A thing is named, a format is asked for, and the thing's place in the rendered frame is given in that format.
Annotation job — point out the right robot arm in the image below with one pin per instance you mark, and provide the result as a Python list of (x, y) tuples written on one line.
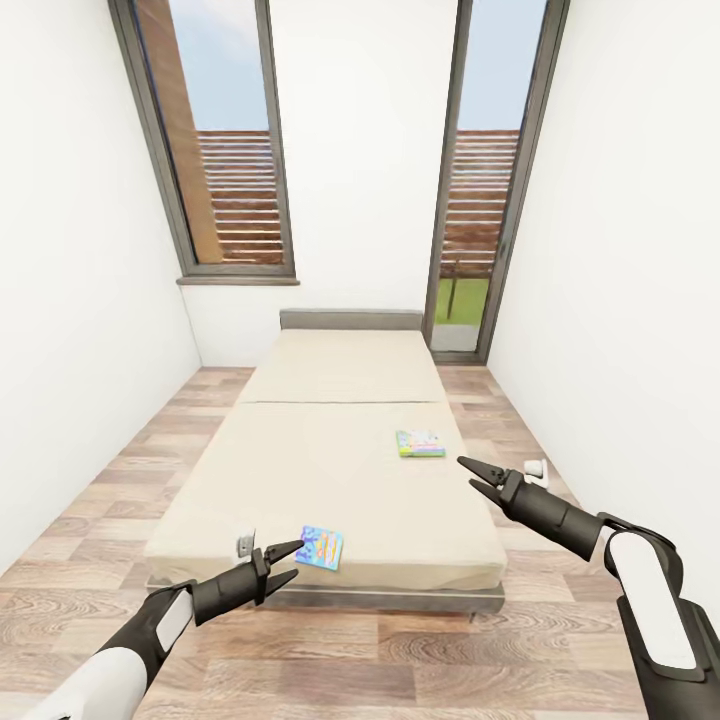
[(675, 650)]

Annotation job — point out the board game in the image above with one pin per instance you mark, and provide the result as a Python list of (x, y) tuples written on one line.
[(322, 548), (423, 442)]

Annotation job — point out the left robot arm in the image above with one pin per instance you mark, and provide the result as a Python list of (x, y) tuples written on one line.
[(112, 683)]

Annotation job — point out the bed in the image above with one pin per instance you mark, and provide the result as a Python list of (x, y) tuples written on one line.
[(310, 441)]

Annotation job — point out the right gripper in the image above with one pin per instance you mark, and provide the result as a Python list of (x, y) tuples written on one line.
[(520, 501)]

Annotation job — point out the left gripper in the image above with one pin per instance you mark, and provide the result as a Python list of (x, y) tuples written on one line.
[(249, 583)]

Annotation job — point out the fixed window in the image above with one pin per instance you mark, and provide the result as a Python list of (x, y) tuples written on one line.
[(204, 79)]

